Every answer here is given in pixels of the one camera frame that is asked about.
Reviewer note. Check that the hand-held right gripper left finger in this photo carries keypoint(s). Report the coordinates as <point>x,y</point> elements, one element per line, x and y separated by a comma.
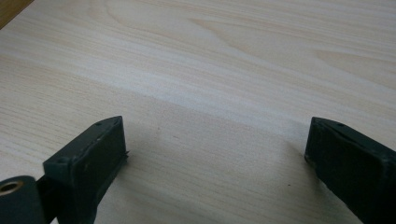
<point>90,161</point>

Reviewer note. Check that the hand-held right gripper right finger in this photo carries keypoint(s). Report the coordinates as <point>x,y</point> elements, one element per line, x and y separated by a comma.
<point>355,168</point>

